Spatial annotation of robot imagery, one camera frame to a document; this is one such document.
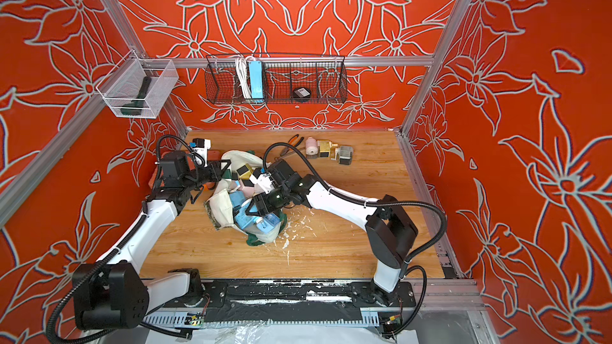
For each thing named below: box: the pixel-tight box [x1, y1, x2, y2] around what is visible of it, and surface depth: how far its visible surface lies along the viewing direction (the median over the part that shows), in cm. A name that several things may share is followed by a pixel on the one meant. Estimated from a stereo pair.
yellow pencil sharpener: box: [318, 139, 339, 161], surface depth 109 cm
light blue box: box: [248, 60, 264, 99], surface depth 92 cm
